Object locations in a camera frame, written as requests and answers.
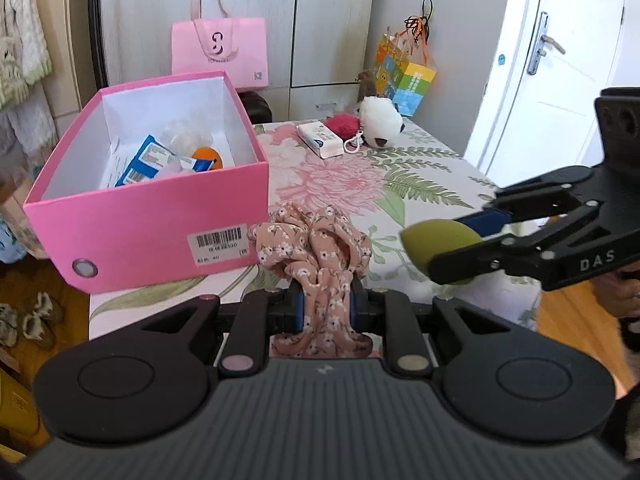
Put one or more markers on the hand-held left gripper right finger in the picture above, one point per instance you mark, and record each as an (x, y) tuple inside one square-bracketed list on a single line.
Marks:
[(354, 305)]

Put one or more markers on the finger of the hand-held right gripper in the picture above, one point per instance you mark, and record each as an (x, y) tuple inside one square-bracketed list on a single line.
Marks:
[(465, 265), (487, 221)]

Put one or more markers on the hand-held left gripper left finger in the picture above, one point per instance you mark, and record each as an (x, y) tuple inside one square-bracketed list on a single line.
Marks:
[(298, 312)]

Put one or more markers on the green makeup sponge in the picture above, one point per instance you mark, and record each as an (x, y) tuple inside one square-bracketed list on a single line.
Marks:
[(432, 240)]

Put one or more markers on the pink floral scrunchie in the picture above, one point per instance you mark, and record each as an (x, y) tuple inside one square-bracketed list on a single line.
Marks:
[(320, 250)]

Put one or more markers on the pink cardboard box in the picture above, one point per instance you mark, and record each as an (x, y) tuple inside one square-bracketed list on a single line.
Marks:
[(150, 225)]

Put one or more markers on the orange ball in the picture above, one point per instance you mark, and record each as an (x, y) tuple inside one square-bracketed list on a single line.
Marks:
[(207, 156)]

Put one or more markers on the clear plastic item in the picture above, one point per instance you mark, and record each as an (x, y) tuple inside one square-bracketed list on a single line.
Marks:
[(189, 135)]

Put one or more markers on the blue wipes packet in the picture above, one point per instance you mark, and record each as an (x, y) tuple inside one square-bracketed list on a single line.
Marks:
[(150, 160)]

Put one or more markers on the person's right hand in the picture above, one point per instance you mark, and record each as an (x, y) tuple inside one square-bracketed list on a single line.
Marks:
[(627, 295)]

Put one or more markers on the floral tablecloth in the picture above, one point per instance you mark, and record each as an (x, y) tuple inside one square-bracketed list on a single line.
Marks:
[(400, 190)]

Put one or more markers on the white door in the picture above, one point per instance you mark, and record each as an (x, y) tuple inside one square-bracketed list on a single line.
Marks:
[(560, 85)]

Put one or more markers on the white panda plush toy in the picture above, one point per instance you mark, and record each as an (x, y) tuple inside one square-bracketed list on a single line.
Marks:
[(382, 117)]

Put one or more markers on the colourful paper gift bag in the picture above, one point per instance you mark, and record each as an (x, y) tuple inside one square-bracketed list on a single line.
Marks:
[(407, 82)]

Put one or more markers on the blue door sticker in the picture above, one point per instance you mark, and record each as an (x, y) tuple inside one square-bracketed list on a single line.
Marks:
[(501, 59)]

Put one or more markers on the small white box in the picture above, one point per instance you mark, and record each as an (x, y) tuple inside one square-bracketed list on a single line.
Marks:
[(322, 140)]

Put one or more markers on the brown plush toy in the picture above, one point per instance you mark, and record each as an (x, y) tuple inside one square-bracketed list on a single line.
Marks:
[(367, 82)]

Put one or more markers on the grey wardrobe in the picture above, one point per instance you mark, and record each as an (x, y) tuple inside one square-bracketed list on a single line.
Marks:
[(325, 15)]

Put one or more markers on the fluffy slippers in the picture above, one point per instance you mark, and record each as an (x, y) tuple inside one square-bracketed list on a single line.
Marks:
[(30, 316)]

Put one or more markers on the pink tote bag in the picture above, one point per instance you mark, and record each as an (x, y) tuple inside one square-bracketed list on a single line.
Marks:
[(220, 52)]

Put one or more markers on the white fluffy cardigan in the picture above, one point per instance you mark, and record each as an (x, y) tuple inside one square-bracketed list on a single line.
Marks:
[(20, 35)]

